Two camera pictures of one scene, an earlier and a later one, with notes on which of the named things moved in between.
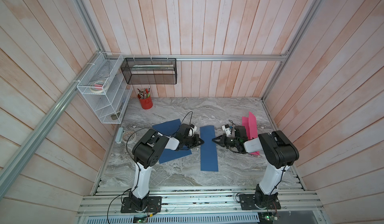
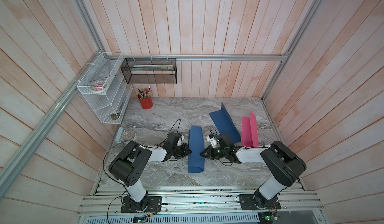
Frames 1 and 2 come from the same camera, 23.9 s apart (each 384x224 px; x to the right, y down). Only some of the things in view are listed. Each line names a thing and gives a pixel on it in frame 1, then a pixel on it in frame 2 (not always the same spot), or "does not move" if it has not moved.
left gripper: x=196 y=138 to x=185 y=150
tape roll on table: x=128 y=138 does not move
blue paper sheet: x=208 y=155 to x=224 y=124
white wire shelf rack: x=104 y=87 does not move
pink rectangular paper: x=250 y=123 does not move
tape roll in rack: x=98 y=86 does not move
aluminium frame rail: x=197 y=202 does not move
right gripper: x=222 y=140 to x=209 y=152
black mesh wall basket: x=149 y=70 does not move
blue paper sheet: x=168 y=129 to x=196 y=162
